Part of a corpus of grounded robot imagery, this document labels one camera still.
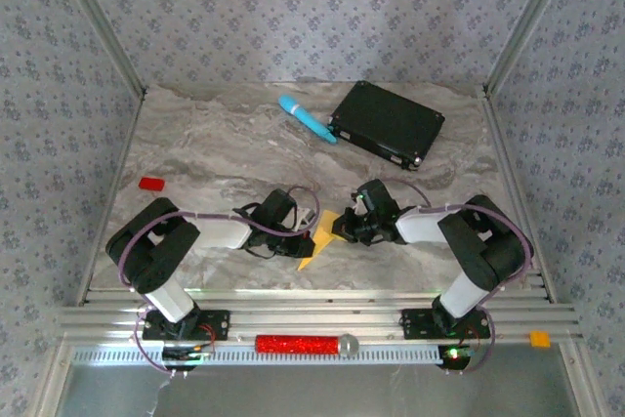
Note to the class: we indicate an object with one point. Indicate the small red block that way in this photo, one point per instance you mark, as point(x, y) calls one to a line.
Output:
point(151, 184)

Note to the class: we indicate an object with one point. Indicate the blue cylinder stick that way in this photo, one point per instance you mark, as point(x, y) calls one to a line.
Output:
point(305, 116)

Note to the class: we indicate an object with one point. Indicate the aluminium frame leg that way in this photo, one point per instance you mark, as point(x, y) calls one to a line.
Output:
point(580, 383)
point(53, 383)

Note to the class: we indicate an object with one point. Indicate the aluminium side rail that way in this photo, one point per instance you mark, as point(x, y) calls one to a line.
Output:
point(113, 195)
point(516, 192)

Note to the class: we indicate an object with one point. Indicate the aluminium base frame rail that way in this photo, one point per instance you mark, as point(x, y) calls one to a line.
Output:
point(317, 315)

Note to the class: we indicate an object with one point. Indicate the red glitter microphone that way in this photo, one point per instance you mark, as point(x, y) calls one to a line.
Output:
point(298, 345)

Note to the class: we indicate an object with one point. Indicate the yellow paper sheet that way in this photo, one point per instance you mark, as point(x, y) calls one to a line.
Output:
point(322, 234)

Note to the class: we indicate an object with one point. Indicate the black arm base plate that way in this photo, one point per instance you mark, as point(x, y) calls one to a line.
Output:
point(414, 325)
point(220, 325)

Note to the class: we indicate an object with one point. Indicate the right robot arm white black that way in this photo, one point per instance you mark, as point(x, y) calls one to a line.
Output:
point(425, 226)

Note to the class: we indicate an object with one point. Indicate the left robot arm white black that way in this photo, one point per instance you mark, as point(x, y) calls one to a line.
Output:
point(220, 234)

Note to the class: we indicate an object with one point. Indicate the black hard case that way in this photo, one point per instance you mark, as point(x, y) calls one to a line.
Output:
point(386, 124)

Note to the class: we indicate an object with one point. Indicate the small orange block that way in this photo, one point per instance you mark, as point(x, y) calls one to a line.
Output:
point(540, 339)

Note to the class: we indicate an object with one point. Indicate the black controller board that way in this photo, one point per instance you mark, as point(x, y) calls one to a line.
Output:
point(183, 353)
point(459, 354)

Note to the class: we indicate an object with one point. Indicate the aluminium corner post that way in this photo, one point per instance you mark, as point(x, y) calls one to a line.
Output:
point(526, 21)
point(101, 21)

